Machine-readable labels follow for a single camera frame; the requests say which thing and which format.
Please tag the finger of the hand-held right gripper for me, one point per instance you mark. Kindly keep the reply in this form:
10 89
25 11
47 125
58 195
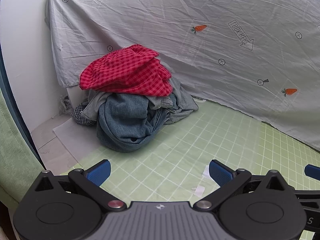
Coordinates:
313 172

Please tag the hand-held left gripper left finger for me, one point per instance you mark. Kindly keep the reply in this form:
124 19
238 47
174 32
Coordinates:
98 173

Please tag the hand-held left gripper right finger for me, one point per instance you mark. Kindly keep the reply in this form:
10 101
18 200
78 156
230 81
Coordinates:
220 173

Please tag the red checked cloth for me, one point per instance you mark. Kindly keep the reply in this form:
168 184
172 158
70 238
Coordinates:
125 72

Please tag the white tape piece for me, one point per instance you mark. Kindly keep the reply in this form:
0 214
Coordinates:
207 173
199 191

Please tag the white paper sheet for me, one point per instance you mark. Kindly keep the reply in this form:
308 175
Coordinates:
67 135

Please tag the green grid mat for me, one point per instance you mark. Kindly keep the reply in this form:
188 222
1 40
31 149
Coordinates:
175 150

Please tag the blue denim garment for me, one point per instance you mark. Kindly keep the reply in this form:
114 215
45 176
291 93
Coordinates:
120 120

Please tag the black white checked cloth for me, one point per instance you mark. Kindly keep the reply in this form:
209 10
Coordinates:
80 116

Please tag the grey-blue garment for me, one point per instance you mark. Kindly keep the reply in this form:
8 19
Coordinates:
182 100

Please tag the green curtain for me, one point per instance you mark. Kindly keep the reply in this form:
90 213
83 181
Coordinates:
15 142

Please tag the dark blue curtain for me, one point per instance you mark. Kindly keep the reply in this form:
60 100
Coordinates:
17 120

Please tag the grey printed sheet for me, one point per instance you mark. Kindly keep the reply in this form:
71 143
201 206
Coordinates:
175 10

